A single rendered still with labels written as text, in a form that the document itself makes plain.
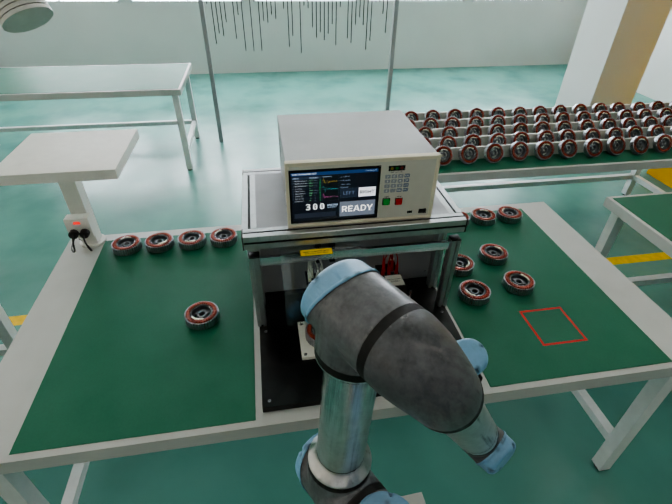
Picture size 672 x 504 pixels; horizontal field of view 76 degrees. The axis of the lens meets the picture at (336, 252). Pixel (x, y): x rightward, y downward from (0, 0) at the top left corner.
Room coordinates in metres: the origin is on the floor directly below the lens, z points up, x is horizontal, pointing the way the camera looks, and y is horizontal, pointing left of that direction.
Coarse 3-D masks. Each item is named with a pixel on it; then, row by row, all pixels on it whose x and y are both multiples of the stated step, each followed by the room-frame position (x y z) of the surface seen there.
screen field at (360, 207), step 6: (342, 204) 1.08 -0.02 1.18; (348, 204) 1.08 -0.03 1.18; (354, 204) 1.08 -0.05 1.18; (360, 204) 1.08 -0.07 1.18; (366, 204) 1.09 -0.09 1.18; (372, 204) 1.09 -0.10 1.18; (342, 210) 1.08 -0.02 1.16; (348, 210) 1.08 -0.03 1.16; (354, 210) 1.08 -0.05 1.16; (360, 210) 1.08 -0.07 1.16; (366, 210) 1.09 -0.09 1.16; (372, 210) 1.09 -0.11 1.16
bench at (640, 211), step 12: (612, 204) 1.90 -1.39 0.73; (624, 204) 1.87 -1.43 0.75; (636, 204) 1.87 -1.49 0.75; (648, 204) 1.88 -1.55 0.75; (660, 204) 1.88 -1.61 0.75; (612, 216) 1.91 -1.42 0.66; (624, 216) 1.81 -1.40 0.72; (636, 216) 1.76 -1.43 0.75; (648, 216) 1.76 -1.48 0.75; (660, 216) 1.76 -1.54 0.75; (612, 228) 1.88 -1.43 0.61; (636, 228) 1.72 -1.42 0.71; (648, 228) 1.66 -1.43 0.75; (660, 228) 1.66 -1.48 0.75; (600, 240) 1.91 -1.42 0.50; (612, 240) 1.88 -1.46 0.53; (660, 240) 1.59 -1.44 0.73; (600, 252) 1.88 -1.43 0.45; (648, 276) 1.99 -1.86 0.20; (660, 276) 1.99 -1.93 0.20
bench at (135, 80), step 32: (160, 64) 4.45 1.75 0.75; (0, 96) 3.41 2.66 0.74; (32, 96) 3.45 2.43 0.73; (64, 96) 3.49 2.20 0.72; (96, 96) 3.53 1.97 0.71; (128, 96) 3.58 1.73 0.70; (192, 96) 4.46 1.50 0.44; (0, 128) 4.12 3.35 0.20; (32, 128) 4.17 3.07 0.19; (64, 128) 4.22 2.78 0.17; (192, 128) 4.22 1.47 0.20
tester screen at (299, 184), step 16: (304, 176) 1.06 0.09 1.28; (320, 176) 1.06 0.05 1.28; (336, 176) 1.07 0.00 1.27; (352, 176) 1.08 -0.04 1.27; (368, 176) 1.09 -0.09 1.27; (304, 192) 1.06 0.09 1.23; (320, 192) 1.06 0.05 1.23; (336, 192) 1.07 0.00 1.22; (304, 208) 1.06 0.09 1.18; (336, 208) 1.07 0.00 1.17
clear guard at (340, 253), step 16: (288, 256) 0.98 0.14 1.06; (304, 256) 0.98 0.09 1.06; (320, 256) 0.98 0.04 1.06; (336, 256) 0.98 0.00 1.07; (352, 256) 0.98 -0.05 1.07; (288, 272) 0.91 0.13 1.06; (304, 272) 0.91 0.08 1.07; (288, 288) 0.84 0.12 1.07; (304, 288) 0.84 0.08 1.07; (288, 304) 0.80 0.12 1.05; (288, 320) 0.77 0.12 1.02; (304, 320) 0.78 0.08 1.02
